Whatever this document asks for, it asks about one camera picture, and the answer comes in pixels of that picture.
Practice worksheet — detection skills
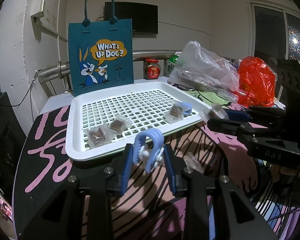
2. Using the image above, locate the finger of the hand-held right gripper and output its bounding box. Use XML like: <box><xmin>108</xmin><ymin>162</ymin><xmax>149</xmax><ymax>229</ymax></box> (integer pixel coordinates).
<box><xmin>224</xmin><ymin>106</ymin><xmax>287</xmax><ymax>123</ymax></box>
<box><xmin>207</xmin><ymin>117</ymin><xmax>257</xmax><ymax>142</ymax></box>

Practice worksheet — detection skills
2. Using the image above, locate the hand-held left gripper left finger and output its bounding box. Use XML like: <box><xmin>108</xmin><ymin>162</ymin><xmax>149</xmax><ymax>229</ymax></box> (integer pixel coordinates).
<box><xmin>20</xmin><ymin>144</ymin><xmax>135</xmax><ymax>240</ymax></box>

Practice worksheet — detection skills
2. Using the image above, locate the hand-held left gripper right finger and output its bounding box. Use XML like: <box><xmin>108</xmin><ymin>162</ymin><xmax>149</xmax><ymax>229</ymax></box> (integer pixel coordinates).
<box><xmin>164</xmin><ymin>144</ymin><xmax>278</xmax><ymax>240</ymax></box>

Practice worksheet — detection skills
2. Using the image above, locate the clear packet with brown cube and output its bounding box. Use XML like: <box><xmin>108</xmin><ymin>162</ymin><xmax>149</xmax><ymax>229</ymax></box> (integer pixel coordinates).
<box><xmin>82</xmin><ymin>124</ymin><xmax>114</xmax><ymax>148</ymax></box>
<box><xmin>184</xmin><ymin>152</ymin><xmax>204</xmax><ymax>173</ymax></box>
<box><xmin>164</xmin><ymin>102</ymin><xmax>184</xmax><ymax>123</ymax></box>
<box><xmin>109</xmin><ymin>114</ymin><xmax>132</xmax><ymax>134</ymax></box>
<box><xmin>199</xmin><ymin>103</ymin><xmax>228</xmax><ymax>120</ymax></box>

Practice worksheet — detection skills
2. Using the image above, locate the blue plastic clip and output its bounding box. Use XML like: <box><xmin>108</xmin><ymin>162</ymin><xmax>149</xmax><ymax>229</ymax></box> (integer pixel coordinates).
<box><xmin>176</xmin><ymin>101</ymin><xmax>193</xmax><ymax>117</ymax></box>
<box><xmin>132</xmin><ymin>128</ymin><xmax>165</xmax><ymax>173</ymax></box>

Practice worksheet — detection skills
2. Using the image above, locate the white perforated tray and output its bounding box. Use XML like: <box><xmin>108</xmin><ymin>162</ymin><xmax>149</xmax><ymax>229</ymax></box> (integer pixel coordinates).
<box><xmin>65</xmin><ymin>81</ymin><xmax>214</xmax><ymax>162</ymax></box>

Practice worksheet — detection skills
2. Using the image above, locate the person's right hand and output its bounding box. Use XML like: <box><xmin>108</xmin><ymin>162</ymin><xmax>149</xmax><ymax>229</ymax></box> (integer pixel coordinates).
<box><xmin>279</xmin><ymin>159</ymin><xmax>300</xmax><ymax>180</ymax></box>

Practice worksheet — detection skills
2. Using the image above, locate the clear plastic case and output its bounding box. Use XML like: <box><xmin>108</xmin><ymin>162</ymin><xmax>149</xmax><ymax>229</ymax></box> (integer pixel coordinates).
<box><xmin>217</xmin><ymin>90</ymin><xmax>238</xmax><ymax>103</ymax></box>

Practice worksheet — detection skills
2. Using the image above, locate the red plastic bag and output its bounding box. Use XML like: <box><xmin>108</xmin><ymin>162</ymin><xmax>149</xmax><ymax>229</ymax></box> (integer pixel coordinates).
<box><xmin>236</xmin><ymin>57</ymin><xmax>278</xmax><ymax>107</ymax></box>

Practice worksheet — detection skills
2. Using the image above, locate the clear plastic bag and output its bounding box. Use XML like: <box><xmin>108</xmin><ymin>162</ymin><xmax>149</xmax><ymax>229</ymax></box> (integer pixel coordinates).
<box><xmin>169</xmin><ymin>41</ymin><xmax>240</xmax><ymax>92</ymax></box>

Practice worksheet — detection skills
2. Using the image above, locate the pink and black printed mat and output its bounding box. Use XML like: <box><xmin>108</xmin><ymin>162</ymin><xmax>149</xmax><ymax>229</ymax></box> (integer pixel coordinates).
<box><xmin>12</xmin><ymin>97</ymin><xmax>300</xmax><ymax>240</ymax></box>

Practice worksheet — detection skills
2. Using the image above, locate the green and white carton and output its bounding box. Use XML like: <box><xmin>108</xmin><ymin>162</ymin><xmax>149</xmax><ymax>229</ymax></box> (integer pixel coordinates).
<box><xmin>164</xmin><ymin>51</ymin><xmax>182</xmax><ymax>79</ymax></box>

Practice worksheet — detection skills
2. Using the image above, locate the teal cartoon tote bag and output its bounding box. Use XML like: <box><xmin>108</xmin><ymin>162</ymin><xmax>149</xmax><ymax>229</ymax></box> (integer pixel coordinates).
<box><xmin>68</xmin><ymin>0</ymin><xmax>135</xmax><ymax>97</ymax></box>

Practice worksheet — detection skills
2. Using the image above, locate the glass jar with red label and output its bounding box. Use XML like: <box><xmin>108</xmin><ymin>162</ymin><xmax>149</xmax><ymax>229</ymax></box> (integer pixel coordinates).
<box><xmin>143</xmin><ymin>58</ymin><xmax>161</xmax><ymax>80</ymax></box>

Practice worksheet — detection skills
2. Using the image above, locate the dark window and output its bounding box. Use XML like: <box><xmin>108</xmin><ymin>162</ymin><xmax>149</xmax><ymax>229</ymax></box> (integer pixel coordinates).
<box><xmin>250</xmin><ymin>0</ymin><xmax>300</xmax><ymax>61</ymax></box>

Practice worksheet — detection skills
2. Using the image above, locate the metal railing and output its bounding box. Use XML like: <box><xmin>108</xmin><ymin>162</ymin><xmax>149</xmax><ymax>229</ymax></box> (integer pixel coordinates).
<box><xmin>37</xmin><ymin>49</ymin><xmax>183</xmax><ymax>98</ymax></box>

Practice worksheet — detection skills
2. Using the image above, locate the lit smartphone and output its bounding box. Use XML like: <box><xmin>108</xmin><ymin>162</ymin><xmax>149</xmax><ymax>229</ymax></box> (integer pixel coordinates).
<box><xmin>0</xmin><ymin>194</ymin><xmax>13</xmax><ymax>222</ymax></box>

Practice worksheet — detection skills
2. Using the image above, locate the black cable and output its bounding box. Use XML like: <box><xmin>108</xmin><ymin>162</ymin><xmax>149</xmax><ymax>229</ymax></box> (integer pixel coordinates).
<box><xmin>11</xmin><ymin>71</ymin><xmax>39</xmax><ymax>107</ymax></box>

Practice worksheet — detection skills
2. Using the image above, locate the black wall television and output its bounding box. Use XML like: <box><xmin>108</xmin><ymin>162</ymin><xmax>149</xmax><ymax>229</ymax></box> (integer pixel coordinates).
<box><xmin>104</xmin><ymin>2</ymin><xmax>158</xmax><ymax>34</ymax></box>

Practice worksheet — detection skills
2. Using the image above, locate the white wall box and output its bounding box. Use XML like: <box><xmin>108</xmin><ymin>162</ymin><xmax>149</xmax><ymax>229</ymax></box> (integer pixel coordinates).
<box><xmin>31</xmin><ymin>0</ymin><xmax>45</xmax><ymax>23</ymax></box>

